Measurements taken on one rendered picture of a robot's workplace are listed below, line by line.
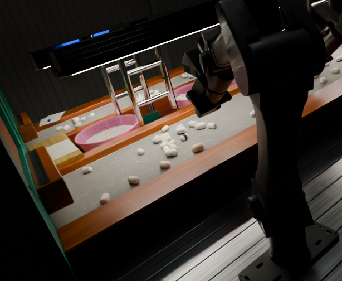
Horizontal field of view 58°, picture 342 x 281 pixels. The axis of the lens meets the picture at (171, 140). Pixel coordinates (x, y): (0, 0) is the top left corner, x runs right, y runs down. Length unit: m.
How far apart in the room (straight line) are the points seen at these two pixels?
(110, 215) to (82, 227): 0.06
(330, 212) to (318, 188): 0.09
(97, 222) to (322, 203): 0.49
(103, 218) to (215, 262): 0.25
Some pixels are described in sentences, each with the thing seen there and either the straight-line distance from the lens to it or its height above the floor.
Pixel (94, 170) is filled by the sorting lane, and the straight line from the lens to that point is 0.99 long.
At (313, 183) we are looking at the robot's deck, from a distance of 0.81.
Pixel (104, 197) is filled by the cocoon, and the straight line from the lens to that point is 0.78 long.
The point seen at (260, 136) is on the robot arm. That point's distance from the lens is 0.46.
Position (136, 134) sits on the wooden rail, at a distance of 1.09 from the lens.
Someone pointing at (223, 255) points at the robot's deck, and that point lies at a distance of 0.66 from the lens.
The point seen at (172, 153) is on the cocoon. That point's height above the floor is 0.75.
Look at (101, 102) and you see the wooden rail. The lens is 1.74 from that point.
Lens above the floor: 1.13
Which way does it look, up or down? 23 degrees down
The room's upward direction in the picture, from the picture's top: 16 degrees counter-clockwise
